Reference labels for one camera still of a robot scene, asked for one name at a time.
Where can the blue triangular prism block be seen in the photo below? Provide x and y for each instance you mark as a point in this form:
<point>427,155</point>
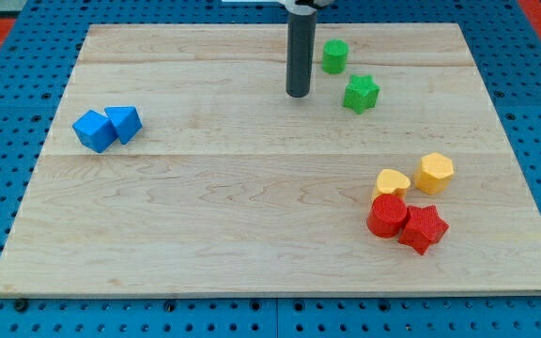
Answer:
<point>125,120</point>

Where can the yellow heart block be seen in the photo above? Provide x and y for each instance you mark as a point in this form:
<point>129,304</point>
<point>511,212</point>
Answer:
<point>392,182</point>

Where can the red cylinder block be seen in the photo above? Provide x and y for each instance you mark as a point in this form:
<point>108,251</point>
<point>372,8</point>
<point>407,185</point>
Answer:
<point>387,216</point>

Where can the red star block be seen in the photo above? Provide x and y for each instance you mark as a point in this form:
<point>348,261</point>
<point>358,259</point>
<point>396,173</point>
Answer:
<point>424,227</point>

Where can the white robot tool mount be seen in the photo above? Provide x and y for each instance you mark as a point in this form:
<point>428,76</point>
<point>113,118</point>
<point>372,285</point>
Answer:
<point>305,4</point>

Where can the yellow hexagon block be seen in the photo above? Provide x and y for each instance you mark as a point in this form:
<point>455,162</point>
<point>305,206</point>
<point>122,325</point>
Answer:
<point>434,173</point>

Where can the green star block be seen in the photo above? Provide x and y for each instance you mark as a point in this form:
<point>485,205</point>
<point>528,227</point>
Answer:
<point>361,93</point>

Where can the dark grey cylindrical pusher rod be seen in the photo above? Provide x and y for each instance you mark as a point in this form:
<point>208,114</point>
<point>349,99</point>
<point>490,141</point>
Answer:
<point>301,30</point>

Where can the blue cube block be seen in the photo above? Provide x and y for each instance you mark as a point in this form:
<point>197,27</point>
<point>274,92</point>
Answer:
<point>94,131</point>

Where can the light wooden board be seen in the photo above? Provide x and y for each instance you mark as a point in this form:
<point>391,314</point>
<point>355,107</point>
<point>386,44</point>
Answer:
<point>233,189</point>

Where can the green cylinder block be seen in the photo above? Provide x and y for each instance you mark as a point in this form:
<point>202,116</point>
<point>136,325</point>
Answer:
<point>335,56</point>

